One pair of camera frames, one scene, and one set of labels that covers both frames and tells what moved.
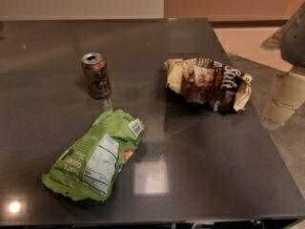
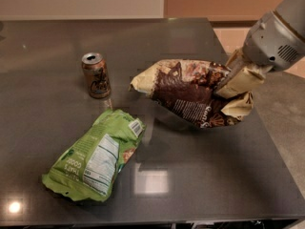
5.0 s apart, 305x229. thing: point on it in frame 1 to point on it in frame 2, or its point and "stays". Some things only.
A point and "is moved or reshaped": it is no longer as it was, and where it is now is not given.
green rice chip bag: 87,168 stays
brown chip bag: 208,85 is moved or reshaped
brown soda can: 97,72 stays
